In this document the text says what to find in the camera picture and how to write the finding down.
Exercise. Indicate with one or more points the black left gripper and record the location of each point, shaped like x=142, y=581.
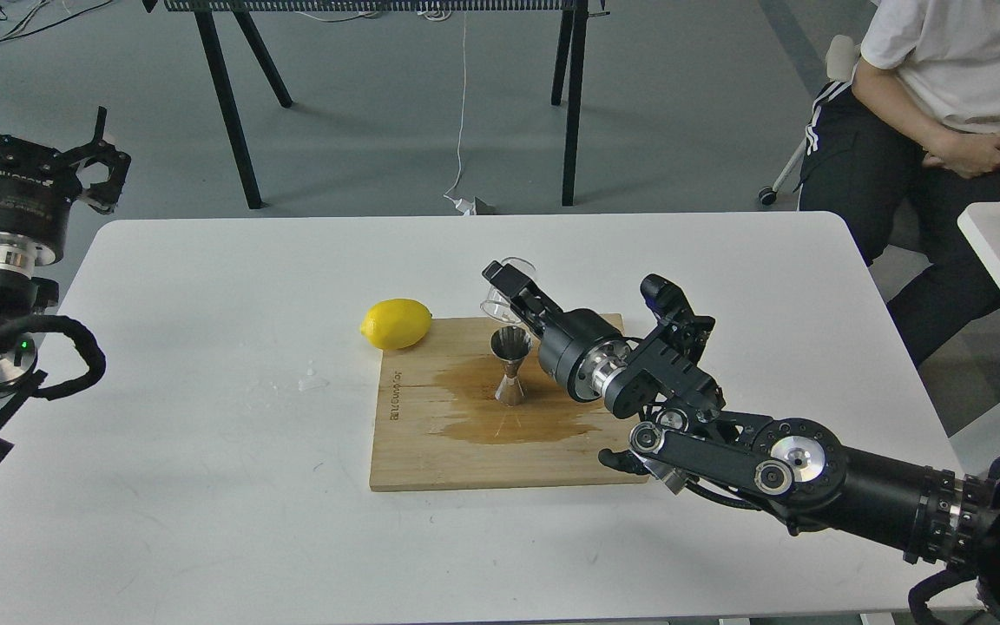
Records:
x=35, y=204

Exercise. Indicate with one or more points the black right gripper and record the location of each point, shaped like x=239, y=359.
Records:
x=578, y=349

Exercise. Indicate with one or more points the small clear glass cup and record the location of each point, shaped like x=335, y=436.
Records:
x=495, y=305

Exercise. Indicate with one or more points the steel double jigger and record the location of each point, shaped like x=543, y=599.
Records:
x=512, y=345

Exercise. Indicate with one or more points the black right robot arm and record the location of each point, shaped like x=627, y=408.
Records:
x=793, y=469

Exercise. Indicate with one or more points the yellow lemon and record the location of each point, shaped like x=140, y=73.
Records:
x=395, y=324

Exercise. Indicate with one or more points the wooden cutting board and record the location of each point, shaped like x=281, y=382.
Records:
x=439, y=426

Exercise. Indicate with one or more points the seated person white shirt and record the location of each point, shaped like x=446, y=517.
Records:
x=917, y=121

